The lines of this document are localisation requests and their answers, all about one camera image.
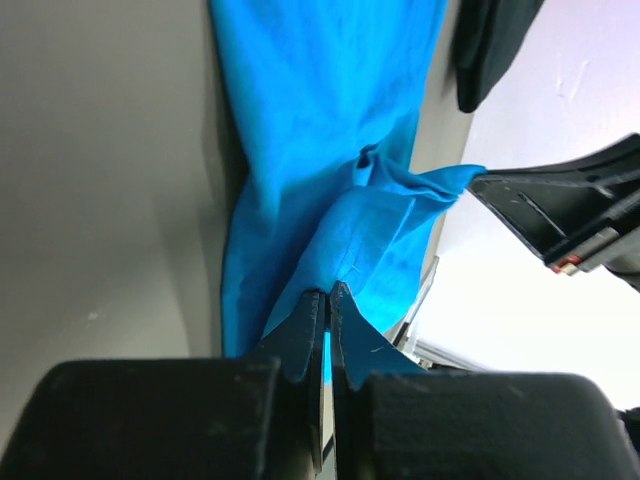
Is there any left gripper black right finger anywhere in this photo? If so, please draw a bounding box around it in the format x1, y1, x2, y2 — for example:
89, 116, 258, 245
328, 282, 427, 479

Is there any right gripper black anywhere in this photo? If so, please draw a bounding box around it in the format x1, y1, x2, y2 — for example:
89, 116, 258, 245
470, 133, 639, 290

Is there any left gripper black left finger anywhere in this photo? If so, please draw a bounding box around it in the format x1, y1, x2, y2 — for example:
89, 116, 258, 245
239, 291, 326, 473

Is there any blue t shirt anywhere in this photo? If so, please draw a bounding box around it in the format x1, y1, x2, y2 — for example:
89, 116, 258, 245
211, 1, 481, 357

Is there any folded black t shirt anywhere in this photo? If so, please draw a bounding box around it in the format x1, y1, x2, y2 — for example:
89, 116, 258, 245
452, 0, 543, 114

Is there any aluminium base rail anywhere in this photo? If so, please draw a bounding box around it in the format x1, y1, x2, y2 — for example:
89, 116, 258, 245
384, 256, 491, 372

